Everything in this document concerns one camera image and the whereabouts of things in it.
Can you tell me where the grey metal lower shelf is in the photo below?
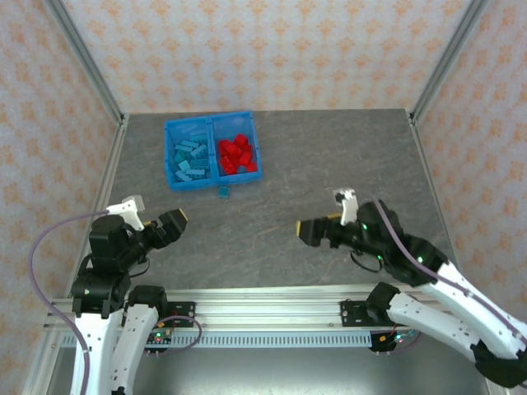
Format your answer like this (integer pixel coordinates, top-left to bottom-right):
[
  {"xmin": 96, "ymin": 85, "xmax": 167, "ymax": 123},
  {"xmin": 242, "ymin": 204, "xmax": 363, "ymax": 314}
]
[{"xmin": 43, "ymin": 347, "xmax": 493, "ymax": 395}]

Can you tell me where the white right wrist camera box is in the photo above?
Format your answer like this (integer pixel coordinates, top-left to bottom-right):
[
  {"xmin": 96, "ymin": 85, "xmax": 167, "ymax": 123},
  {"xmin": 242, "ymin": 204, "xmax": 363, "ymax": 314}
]
[{"xmin": 332, "ymin": 188, "xmax": 357, "ymax": 226}]

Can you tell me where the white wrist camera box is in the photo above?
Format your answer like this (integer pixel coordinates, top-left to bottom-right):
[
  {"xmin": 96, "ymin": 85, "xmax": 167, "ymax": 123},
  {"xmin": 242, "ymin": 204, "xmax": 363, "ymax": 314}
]
[
  {"xmin": 332, "ymin": 188, "xmax": 357, "ymax": 226},
  {"xmin": 107, "ymin": 195, "xmax": 146, "ymax": 232}
]

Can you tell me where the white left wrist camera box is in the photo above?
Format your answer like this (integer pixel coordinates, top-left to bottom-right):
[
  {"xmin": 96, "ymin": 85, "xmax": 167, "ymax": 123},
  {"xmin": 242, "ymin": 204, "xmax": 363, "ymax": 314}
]
[{"xmin": 107, "ymin": 195, "xmax": 146, "ymax": 232}]

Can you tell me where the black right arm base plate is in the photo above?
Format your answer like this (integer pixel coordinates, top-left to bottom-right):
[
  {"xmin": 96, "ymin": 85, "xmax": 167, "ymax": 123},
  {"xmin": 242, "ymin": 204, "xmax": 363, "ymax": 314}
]
[{"xmin": 339, "ymin": 299, "xmax": 371, "ymax": 329}]

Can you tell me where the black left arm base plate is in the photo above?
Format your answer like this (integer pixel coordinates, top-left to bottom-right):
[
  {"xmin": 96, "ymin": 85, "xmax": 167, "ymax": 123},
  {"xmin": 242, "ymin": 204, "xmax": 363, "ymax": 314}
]
[{"xmin": 164, "ymin": 301, "xmax": 198, "ymax": 329}]

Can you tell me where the aluminium table side rail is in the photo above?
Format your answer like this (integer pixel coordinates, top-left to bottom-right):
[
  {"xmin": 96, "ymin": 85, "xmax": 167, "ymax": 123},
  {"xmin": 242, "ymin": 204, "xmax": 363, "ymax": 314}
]
[
  {"xmin": 406, "ymin": 113, "xmax": 473, "ymax": 297},
  {"xmin": 63, "ymin": 114, "xmax": 131, "ymax": 300}
]

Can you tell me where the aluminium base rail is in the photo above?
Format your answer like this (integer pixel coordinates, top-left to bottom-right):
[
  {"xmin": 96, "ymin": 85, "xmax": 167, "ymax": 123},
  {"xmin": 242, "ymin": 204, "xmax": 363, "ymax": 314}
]
[{"xmin": 43, "ymin": 287, "xmax": 494, "ymax": 330}]

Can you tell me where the slotted grey cable duct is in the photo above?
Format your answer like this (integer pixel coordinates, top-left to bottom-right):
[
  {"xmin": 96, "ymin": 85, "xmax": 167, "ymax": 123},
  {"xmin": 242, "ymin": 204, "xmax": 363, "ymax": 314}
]
[{"xmin": 61, "ymin": 332, "xmax": 374, "ymax": 350}]

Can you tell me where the aluminium frame post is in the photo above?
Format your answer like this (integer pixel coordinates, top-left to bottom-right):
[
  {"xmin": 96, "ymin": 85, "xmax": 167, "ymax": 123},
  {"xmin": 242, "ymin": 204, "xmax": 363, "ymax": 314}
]
[
  {"xmin": 20, "ymin": 328, "xmax": 65, "ymax": 395},
  {"xmin": 409, "ymin": 0, "xmax": 491, "ymax": 124},
  {"xmin": 43, "ymin": 0, "xmax": 127, "ymax": 127}
]

